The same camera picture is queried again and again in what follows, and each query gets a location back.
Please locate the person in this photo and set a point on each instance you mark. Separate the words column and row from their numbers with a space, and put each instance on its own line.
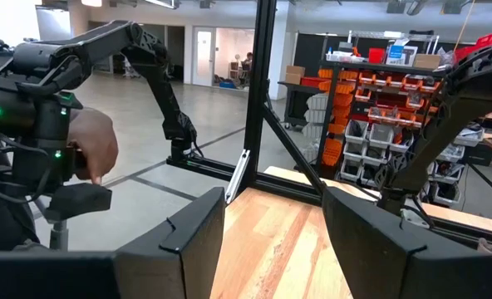
column 248, row 62

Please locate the person's hand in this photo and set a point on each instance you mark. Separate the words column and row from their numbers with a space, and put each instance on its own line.
column 96, row 141

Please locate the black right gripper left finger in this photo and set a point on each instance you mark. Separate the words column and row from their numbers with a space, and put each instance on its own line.
column 175, row 257

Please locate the black cart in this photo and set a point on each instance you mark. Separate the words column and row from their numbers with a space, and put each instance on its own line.
column 296, row 104

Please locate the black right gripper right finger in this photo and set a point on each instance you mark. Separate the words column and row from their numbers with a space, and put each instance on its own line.
column 366, row 257

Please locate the cardboard box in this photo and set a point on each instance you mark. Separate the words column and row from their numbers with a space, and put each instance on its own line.
column 426, row 61
column 295, row 74

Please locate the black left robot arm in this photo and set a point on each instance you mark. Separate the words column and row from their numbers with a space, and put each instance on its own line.
column 458, row 120

